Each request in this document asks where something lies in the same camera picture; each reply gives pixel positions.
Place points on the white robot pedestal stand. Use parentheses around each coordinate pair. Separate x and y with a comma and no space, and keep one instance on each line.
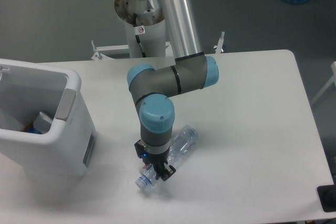
(145,29)

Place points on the white furniture frame right edge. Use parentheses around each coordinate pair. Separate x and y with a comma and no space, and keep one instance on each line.
(326,90)

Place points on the white plastic trash can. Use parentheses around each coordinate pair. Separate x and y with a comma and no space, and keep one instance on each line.
(29,88)

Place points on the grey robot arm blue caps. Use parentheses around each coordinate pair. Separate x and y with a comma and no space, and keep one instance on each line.
(152,89)

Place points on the clear plastic water bottle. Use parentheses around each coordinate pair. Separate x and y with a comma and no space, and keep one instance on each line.
(181,144)

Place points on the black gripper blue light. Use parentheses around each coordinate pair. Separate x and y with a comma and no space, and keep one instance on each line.
(155,162)

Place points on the black clamp at table edge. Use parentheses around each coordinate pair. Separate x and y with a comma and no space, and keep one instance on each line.
(327,197)

